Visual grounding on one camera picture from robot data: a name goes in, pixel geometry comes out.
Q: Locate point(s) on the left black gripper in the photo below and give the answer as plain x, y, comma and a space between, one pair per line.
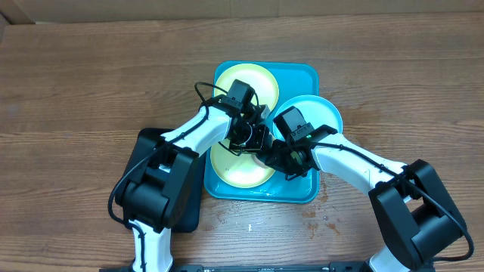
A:
261, 145

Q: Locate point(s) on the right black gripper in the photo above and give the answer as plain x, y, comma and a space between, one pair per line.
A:
279, 164

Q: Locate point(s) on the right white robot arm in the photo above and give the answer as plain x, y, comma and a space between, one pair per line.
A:
416, 216

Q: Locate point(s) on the yellow-rimmed plate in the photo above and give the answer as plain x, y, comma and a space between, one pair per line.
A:
258, 77
241, 171

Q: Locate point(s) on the teal plastic tray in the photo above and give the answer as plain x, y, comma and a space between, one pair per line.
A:
294, 79

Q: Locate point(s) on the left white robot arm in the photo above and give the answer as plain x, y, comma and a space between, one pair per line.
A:
210, 126

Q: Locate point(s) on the black plastic tray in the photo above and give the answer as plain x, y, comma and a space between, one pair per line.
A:
189, 211

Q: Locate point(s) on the light blue plate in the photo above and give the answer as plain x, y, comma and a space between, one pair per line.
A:
316, 110

